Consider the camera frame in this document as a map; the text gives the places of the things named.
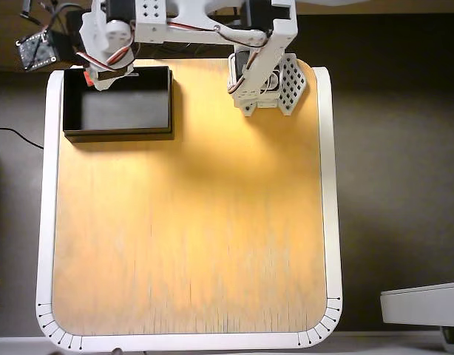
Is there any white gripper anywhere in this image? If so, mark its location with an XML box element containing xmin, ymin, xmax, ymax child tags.
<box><xmin>78</xmin><ymin>0</ymin><xmax>135</xmax><ymax>92</ymax></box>

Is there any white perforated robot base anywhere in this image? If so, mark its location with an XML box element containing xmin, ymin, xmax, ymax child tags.
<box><xmin>226</xmin><ymin>51</ymin><xmax>309</xmax><ymax>118</ymax></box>

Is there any black rectangular bin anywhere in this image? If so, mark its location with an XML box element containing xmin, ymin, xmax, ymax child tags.
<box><xmin>62</xmin><ymin>66</ymin><xmax>175</xmax><ymax>143</ymax></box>

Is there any white table rim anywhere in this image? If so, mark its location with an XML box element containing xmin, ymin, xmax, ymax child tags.
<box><xmin>35</xmin><ymin>58</ymin><xmax>345</xmax><ymax>352</ymax></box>

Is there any white grey appliance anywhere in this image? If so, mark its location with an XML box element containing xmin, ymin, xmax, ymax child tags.
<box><xmin>380</xmin><ymin>280</ymin><xmax>454</xmax><ymax>328</ymax></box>

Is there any white rounded device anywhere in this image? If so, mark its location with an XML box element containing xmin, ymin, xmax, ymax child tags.
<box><xmin>438</xmin><ymin>327</ymin><xmax>454</xmax><ymax>354</ymax></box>

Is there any black wrist camera board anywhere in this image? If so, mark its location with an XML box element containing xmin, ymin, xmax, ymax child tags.
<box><xmin>15</xmin><ymin>29</ymin><xmax>83</xmax><ymax>70</ymax></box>

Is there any black camera cable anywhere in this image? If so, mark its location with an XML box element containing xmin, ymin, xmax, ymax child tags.
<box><xmin>49</xmin><ymin>2</ymin><xmax>86</xmax><ymax>23</ymax></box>

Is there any black cable on floor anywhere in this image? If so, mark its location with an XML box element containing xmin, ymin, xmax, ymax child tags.
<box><xmin>0</xmin><ymin>126</ymin><xmax>45</xmax><ymax>150</ymax></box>

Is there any wooden desk frame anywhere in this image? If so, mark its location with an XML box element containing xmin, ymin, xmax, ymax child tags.
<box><xmin>0</xmin><ymin>0</ymin><xmax>454</xmax><ymax>73</ymax></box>

